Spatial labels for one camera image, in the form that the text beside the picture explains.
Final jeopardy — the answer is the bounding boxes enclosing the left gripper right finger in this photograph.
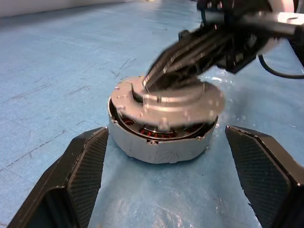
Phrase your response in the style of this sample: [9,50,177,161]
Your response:
[225,125,304,228]

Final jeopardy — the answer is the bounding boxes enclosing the silver motor housing copper windings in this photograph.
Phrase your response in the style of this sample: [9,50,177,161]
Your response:
[107,76,219,165]

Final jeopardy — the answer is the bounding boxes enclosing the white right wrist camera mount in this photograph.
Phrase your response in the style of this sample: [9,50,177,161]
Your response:
[257,0,304,52]

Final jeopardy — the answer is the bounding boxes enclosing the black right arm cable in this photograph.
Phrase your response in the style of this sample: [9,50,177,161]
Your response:
[257,54,304,79]

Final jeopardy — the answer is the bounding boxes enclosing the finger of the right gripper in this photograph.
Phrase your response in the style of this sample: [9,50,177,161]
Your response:
[142,26,233,83]
[144,35,233,92]

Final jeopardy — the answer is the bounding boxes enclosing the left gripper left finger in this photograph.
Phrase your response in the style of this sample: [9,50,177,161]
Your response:
[7,126,109,228]

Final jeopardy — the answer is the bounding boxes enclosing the black spoked rotor ring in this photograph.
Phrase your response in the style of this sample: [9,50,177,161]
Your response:
[111,104,217,144]

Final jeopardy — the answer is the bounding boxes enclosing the silver round motor lid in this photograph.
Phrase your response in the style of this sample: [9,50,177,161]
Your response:
[110,76,226,131]

